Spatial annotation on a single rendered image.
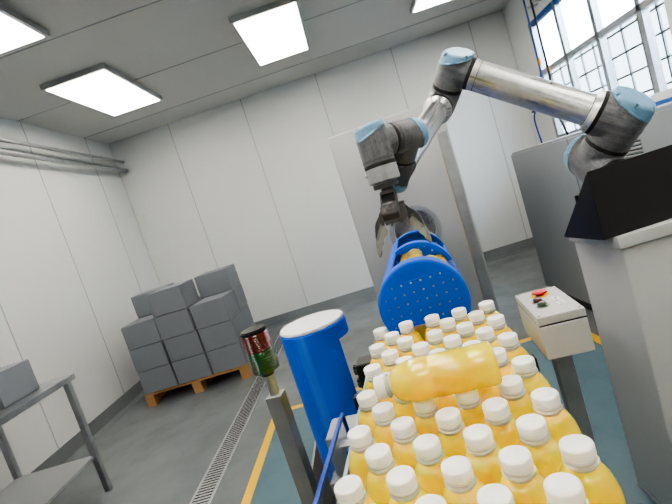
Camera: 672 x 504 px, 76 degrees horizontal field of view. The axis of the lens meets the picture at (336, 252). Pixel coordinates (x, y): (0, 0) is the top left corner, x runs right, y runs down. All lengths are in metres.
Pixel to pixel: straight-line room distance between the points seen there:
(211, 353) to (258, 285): 2.07
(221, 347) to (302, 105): 3.67
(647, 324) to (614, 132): 0.65
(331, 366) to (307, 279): 4.92
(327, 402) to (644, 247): 1.23
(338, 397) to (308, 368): 0.17
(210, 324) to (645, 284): 4.04
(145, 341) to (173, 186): 2.72
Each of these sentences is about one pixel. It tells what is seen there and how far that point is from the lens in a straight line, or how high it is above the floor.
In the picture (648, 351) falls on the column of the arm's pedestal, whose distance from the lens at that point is 1.78.
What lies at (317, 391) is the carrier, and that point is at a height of 0.79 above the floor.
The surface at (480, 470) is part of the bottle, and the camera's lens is 0.68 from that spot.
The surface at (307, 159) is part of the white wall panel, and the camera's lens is 6.55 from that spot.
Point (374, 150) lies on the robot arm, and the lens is 1.19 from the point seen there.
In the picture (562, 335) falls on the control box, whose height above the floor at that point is 1.05.
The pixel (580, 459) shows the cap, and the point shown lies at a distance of 0.62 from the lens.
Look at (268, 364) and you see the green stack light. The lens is 0.99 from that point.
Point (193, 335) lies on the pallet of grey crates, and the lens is 4.96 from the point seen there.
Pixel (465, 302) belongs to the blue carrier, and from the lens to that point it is 1.38.
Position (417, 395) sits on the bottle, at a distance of 0.75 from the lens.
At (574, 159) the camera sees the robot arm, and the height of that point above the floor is 1.36.
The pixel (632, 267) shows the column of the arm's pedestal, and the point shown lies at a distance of 1.68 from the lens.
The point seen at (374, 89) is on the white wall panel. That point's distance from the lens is 6.71.
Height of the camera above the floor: 1.46
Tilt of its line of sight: 6 degrees down
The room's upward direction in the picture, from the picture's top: 18 degrees counter-clockwise
